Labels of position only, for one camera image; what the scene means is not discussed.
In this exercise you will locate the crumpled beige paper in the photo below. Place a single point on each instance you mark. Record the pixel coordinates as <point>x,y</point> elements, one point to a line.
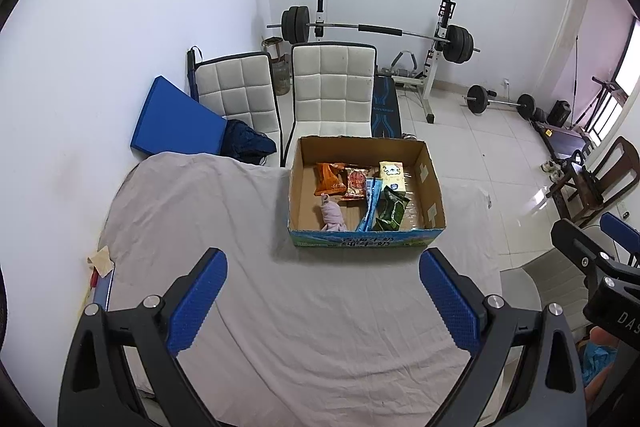
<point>101,259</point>

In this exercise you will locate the long barbell with black plates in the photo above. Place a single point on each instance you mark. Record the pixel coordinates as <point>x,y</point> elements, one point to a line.
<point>372,28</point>

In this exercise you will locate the white shoe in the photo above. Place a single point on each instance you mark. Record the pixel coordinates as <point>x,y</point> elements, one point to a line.
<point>547,166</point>
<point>555,176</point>

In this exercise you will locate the teal cloth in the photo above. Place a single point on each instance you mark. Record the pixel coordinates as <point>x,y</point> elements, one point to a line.
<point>597,359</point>

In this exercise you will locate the light purple sock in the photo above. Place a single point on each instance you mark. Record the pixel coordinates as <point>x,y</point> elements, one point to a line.
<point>331,214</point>

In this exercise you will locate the green snack packet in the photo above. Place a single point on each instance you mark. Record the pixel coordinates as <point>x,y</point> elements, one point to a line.
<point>392,209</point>

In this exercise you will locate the treadmill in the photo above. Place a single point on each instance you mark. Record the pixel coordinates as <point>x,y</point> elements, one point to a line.
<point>562,134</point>

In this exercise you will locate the dark wooden chair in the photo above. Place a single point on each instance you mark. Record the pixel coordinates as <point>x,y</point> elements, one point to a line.
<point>582,189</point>

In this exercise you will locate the black speaker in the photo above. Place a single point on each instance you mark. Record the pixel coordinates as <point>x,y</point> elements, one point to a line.
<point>558,114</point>

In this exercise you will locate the dark metal exercise stand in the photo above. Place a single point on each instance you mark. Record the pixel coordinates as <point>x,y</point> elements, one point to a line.
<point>607,84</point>

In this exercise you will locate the short barbell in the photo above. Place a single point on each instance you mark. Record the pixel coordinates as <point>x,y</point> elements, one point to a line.
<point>477,99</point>

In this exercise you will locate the white bench press rack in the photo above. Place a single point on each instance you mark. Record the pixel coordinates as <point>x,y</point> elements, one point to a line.
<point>430,77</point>

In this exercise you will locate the long blue snack packet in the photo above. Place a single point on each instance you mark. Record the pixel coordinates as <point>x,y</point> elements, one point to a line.
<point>371,202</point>

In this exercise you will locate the red snack packet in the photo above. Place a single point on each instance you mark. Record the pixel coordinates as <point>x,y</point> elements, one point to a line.
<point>356,182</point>

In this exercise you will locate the cardboard box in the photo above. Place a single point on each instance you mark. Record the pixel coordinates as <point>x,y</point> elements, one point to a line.
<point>305,187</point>

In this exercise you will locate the dark blue garment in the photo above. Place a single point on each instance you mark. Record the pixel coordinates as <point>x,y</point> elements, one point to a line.
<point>245,142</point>

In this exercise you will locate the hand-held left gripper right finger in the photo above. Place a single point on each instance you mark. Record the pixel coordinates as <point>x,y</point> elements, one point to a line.
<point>450,297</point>

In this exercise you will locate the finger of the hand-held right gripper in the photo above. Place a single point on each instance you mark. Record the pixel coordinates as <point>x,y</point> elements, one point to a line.
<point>622,237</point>
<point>575,244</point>

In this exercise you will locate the clear water jug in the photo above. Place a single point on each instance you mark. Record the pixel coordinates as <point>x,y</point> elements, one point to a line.
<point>281,79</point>

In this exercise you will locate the yellow tissue pack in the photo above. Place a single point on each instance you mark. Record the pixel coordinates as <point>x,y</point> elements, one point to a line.
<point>392,177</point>

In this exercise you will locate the grey tablecloth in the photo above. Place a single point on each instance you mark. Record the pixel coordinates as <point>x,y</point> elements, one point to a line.
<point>300,307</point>

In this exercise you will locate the black blue bench pad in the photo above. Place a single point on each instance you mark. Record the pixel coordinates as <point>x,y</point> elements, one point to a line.
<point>385,107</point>

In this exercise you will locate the orange snack packet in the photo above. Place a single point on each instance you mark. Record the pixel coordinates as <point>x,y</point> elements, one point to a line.
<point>329,179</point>

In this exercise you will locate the grey plastic chair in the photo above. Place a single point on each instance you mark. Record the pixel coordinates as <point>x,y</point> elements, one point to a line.
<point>555,282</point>

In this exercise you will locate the blue foam mat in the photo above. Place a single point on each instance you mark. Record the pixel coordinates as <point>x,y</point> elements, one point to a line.
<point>175,122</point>

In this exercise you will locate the white padded chair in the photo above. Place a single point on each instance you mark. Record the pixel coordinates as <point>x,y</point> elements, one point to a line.
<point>330,87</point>
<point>235,87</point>

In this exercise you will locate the blue phone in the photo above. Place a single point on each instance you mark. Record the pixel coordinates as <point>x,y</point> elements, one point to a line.
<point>102,289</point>

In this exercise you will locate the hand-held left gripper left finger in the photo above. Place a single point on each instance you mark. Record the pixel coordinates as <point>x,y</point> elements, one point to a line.
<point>197,302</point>

